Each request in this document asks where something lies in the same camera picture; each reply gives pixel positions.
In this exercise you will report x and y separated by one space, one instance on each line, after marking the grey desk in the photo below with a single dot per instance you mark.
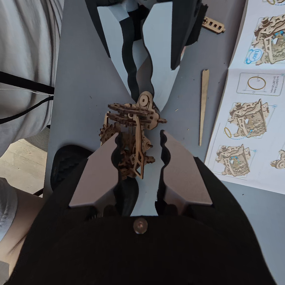
84 89

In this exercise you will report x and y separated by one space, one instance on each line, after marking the long perforated wooden strip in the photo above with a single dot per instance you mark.
213 25

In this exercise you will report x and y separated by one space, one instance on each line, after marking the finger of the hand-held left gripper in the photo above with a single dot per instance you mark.
160 44
115 40

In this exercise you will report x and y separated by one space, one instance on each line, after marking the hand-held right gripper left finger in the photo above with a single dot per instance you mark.
95 178

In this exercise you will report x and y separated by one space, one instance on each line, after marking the person's white shirt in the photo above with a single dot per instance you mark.
26 44

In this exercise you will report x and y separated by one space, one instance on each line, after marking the person's leg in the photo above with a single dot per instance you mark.
24 222

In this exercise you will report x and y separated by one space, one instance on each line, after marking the pointed wooden stick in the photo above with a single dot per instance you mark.
203 106

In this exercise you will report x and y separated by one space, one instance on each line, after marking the open instruction booklet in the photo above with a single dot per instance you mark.
276 106

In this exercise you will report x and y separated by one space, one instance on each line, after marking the wooden mechanical gear model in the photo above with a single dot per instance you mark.
138 124

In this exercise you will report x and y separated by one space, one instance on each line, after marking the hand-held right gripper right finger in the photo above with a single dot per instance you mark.
187 178

